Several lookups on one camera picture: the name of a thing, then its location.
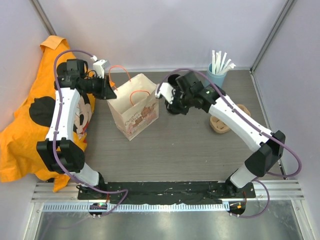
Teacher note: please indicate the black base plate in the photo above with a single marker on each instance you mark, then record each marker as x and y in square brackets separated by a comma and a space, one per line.
[168, 192]

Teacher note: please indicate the dark coffee cup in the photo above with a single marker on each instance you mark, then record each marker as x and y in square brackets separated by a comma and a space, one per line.
[172, 112]

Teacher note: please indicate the white paper takeout bag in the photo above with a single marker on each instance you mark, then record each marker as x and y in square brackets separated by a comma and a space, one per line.
[135, 106]

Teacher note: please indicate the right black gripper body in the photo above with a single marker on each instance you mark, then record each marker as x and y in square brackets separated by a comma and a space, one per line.
[181, 100]

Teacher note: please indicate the bottom pulp cup carrier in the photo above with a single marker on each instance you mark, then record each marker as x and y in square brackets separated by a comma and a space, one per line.
[219, 126]

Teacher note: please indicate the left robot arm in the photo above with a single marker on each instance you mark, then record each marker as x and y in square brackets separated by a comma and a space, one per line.
[58, 151]

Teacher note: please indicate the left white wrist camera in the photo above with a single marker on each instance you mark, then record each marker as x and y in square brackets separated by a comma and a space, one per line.
[99, 66]

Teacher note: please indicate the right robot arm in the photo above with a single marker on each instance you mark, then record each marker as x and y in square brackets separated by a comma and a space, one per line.
[266, 146]

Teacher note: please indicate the light blue straw holder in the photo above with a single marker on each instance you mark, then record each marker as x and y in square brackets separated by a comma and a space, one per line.
[214, 78]

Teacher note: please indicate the orange mickey mouse bag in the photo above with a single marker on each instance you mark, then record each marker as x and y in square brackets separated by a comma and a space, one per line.
[32, 120]

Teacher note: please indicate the black coffee cup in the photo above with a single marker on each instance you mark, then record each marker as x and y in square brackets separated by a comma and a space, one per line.
[172, 80]

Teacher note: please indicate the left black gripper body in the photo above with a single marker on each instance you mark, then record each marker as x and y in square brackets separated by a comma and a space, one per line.
[99, 83]

